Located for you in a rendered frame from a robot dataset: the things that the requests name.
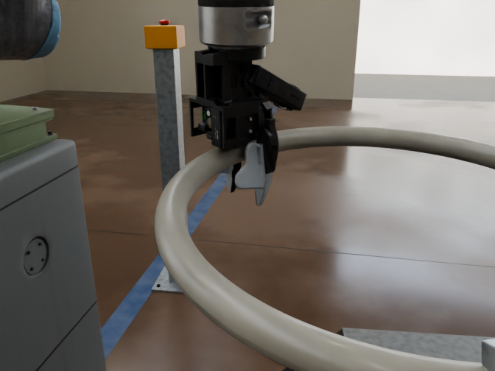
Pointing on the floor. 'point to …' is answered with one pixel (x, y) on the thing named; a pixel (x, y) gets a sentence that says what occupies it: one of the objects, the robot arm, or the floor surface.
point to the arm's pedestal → (46, 265)
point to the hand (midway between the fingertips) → (248, 188)
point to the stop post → (168, 112)
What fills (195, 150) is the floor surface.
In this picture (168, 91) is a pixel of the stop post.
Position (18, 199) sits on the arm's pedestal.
